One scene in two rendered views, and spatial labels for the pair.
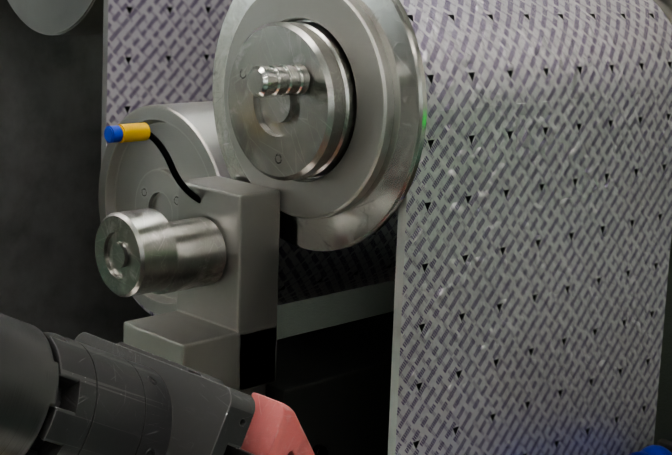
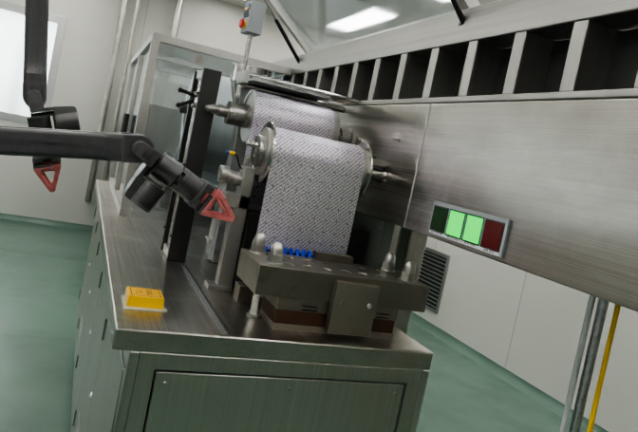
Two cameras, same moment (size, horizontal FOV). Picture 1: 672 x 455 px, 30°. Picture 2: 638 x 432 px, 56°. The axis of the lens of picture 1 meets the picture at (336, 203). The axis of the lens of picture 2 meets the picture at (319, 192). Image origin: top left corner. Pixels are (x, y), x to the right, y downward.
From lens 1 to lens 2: 93 cm
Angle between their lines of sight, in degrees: 24
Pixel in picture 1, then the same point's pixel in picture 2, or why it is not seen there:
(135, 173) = not seen: hidden behind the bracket
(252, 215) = (248, 172)
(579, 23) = (330, 149)
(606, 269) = (330, 206)
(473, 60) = (293, 147)
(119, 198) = not seen: hidden behind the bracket
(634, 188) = (343, 190)
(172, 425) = (201, 188)
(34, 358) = (178, 167)
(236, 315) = (240, 191)
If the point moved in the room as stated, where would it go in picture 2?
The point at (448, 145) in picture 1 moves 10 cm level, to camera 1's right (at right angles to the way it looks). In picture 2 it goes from (282, 162) to (321, 171)
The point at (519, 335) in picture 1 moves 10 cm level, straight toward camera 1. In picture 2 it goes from (299, 211) to (274, 210)
